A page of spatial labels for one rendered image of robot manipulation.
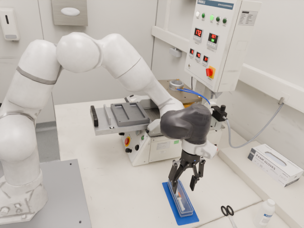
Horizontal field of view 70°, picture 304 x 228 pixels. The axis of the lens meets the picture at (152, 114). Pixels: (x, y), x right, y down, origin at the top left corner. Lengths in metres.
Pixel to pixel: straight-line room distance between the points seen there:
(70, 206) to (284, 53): 1.29
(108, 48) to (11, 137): 0.36
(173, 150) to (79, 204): 0.54
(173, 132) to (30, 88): 0.46
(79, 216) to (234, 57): 0.95
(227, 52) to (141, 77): 0.54
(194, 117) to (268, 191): 0.62
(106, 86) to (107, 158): 1.60
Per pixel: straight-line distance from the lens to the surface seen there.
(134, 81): 0.66
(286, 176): 1.26
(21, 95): 0.71
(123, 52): 0.65
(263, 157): 1.30
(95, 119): 1.06
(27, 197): 0.92
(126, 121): 1.08
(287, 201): 1.23
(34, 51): 0.69
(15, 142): 0.70
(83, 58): 0.60
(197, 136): 0.78
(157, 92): 0.80
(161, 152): 1.18
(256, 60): 1.52
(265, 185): 1.24
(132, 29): 2.62
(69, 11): 2.32
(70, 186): 1.05
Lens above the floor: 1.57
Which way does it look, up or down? 30 degrees down
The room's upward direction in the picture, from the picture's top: 6 degrees clockwise
